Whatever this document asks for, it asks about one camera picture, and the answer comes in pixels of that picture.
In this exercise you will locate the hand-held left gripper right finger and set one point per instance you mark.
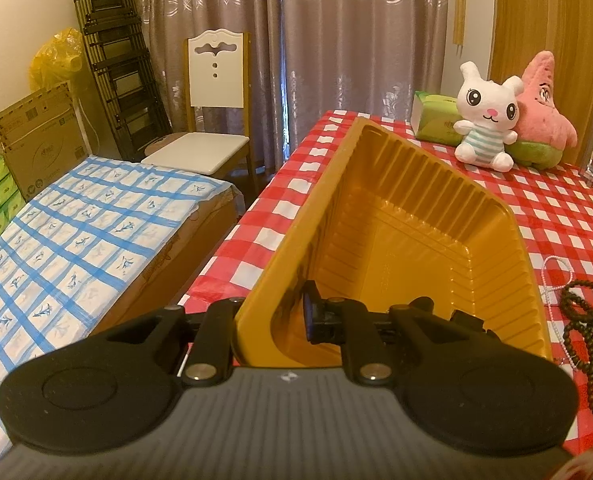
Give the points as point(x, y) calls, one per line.
point(321, 322)

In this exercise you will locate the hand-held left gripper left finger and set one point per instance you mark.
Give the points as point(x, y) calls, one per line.
point(216, 330)

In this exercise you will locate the yellow plastic tray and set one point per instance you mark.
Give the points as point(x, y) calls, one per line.
point(401, 200)

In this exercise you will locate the red checked tablecloth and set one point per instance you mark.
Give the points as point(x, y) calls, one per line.
point(551, 210)

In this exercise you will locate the blue checked bed sheet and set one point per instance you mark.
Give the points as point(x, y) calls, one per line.
point(76, 240)

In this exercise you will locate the pink starfish plush toy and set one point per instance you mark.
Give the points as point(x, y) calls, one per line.
point(544, 120)

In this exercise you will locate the white bunny plush toy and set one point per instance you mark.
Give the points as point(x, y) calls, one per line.
point(484, 110)

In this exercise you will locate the green tissue pack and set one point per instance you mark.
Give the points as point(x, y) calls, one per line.
point(434, 120)

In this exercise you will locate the white wooden chair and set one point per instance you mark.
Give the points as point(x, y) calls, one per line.
point(214, 80)

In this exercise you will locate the brown cardboard box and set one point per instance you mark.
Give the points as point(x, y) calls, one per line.
point(41, 145)

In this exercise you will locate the dark folded metal racks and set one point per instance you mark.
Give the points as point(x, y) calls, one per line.
point(121, 75)

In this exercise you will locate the grey patterned curtain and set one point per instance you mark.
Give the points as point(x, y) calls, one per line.
point(346, 35)

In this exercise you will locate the wooden wardrobe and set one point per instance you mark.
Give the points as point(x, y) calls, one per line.
point(551, 10)

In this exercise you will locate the yellow plastic bag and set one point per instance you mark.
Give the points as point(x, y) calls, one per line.
point(56, 60)

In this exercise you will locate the wooden bed frame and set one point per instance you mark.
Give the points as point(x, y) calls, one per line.
point(176, 260)

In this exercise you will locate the wooden wall hanging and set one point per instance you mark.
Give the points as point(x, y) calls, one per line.
point(459, 15)

